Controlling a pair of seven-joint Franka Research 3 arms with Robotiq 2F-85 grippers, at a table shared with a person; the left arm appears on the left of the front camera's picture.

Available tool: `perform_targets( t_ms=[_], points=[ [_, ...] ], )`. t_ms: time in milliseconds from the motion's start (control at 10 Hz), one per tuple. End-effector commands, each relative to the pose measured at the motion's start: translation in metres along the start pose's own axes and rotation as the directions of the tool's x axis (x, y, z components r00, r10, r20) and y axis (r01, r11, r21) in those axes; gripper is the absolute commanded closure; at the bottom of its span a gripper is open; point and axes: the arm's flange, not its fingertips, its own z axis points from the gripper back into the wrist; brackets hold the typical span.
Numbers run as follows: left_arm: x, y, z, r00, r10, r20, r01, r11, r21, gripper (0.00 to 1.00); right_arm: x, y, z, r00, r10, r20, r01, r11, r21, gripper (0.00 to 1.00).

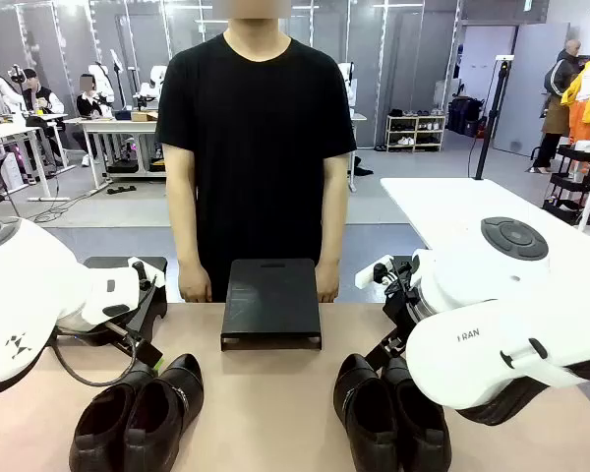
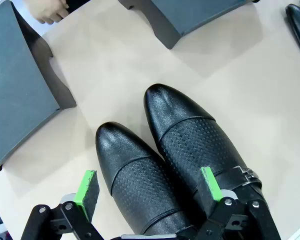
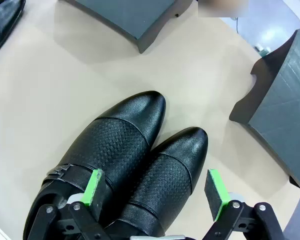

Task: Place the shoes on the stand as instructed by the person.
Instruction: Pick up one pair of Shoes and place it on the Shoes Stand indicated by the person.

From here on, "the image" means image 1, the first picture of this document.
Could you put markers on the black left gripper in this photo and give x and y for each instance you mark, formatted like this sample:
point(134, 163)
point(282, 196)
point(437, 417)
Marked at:
point(124, 339)

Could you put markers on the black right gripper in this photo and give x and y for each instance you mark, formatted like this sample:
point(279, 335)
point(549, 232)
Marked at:
point(398, 300)

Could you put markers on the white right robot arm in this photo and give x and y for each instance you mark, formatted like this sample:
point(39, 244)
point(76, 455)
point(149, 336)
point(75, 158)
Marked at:
point(472, 354)

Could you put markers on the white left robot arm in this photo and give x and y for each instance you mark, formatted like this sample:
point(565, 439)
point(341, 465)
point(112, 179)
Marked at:
point(24, 285)

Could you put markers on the person's right forearm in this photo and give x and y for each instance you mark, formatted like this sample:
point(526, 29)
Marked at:
point(183, 231)

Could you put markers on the person's left forearm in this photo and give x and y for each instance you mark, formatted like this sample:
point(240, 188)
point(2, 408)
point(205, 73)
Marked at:
point(332, 226)

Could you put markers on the black shoe stand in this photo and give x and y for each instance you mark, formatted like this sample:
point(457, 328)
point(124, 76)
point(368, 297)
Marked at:
point(271, 300)

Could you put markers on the black shoes on floor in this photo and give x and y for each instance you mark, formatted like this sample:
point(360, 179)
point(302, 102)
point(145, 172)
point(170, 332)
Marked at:
point(361, 169)

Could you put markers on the person in black t-shirt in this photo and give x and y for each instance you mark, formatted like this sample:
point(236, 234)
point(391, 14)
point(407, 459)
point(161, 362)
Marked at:
point(255, 147)

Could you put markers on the seated person in black top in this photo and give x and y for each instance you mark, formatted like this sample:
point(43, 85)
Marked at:
point(91, 100)

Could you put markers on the seated person in varsity jacket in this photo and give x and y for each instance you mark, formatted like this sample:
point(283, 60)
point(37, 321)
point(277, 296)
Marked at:
point(39, 96)

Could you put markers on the standing person in dark jacket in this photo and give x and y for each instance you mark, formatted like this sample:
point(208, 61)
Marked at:
point(558, 98)

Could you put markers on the person's right hand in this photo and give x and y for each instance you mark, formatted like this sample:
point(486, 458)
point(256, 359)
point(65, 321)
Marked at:
point(195, 287)

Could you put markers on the person's left hand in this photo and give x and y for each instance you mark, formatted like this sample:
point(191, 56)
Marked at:
point(328, 284)

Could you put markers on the black leather buckle shoe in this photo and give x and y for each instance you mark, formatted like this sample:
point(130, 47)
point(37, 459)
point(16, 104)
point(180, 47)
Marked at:
point(103, 418)
point(164, 408)
point(364, 413)
point(420, 423)

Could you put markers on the black power strip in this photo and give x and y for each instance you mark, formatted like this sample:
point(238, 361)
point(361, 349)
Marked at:
point(119, 190)

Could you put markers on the wooden shoe rack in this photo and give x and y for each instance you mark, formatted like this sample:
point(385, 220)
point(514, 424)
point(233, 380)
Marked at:
point(415, 133)

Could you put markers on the white desk with box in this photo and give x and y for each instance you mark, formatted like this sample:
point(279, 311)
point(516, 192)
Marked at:
point(103, 125)

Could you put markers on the cardboard box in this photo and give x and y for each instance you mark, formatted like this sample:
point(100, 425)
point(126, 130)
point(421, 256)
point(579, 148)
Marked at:
point(143, 116)

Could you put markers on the black luggage bags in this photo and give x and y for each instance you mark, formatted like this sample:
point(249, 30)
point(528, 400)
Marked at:
point(464, 115)

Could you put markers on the black tripod pole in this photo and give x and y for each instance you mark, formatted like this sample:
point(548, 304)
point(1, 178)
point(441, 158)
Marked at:
point(489, 123)

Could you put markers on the black utility cart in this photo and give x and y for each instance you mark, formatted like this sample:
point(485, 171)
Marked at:
point(572, 172)

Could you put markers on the white desk with metal legs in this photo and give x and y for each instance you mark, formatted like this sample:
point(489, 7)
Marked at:
point(15, 133)

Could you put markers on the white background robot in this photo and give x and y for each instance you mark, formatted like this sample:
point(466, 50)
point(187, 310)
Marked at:
point(153, 81)

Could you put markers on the mannequin with yellow jacket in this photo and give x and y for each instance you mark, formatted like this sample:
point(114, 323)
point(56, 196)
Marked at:
point(587, 93)

